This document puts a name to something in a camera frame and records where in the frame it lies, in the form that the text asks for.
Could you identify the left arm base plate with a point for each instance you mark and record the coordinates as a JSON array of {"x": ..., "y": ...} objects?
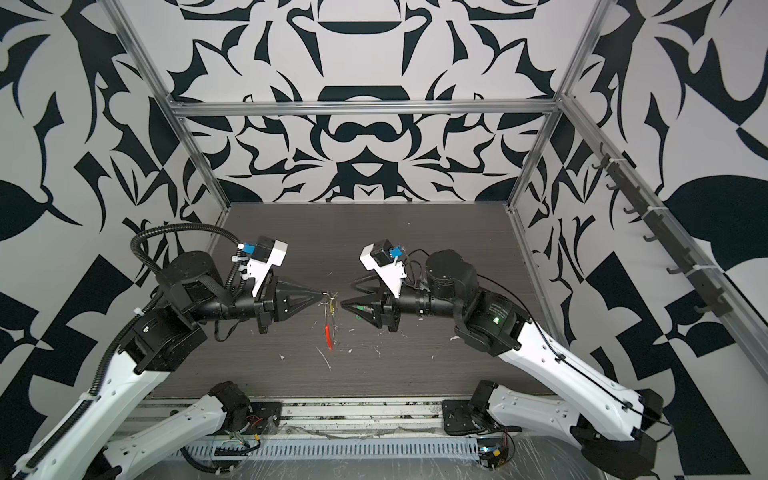
[{"x": 261, "y": 418}]

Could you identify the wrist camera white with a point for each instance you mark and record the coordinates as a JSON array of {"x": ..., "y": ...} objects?
[
  {"x": 385, "y": 259},
  {"x": 254, "y": 261}
]

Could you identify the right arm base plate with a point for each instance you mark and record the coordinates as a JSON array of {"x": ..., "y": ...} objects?
[{"x": 460, "y": 418}]

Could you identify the small green circuit board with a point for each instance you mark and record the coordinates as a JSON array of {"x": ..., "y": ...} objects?
[{"x": 493, "y": 453}]

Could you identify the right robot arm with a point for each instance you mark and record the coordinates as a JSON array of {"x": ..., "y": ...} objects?
[{"x": 606, "y": 421}]

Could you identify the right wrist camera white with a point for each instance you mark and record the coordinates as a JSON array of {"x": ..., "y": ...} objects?
[{"x": 385, "y": 259}]

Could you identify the red capped key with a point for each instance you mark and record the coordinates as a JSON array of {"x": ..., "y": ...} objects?
[{"x": 329, "y": 336}]

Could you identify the aluminium front rail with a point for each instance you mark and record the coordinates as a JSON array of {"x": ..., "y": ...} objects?
[{"x": 338, "y": 417}]

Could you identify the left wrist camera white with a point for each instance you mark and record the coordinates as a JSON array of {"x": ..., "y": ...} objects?
[{"x": 254, "y": 261}]

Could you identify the white slotted cable duct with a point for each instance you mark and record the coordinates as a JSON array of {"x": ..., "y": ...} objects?
[{"x": 344, "y": 449}]

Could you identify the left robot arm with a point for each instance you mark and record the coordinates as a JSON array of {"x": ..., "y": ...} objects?
[{"x": 144, "y": 354}]

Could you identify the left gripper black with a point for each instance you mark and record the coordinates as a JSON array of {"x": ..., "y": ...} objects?
[{"x": 266, "y": 299}]

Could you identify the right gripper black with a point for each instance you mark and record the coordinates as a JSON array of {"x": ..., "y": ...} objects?
[{"x": 389, "y": 308}]

